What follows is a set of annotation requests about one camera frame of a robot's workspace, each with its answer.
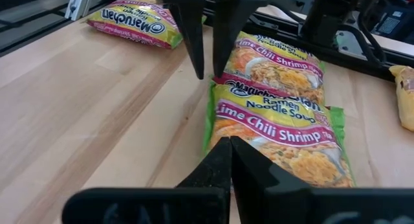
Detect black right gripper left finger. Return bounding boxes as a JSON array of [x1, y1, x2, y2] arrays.
[[176, 137, 232, 224]]

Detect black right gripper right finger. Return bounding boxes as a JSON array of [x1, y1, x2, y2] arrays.
[[231, 136, 311, 224]]

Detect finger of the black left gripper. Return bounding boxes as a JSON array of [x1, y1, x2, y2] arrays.
[[163, 0, 206, 81], [210, 0, 269, 78]]

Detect lime chili shrimp ramen pack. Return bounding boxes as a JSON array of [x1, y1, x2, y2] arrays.
[[86, 0, 184, 50], [202, 80, 356, 188], [213, 31, 326, 105]]

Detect yellow Maruchan ramen pack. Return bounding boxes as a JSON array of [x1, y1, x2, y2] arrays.
[[389, 64, 414, 133]]

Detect black device with label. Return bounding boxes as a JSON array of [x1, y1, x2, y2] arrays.
[[371, 3, 414, 45]]

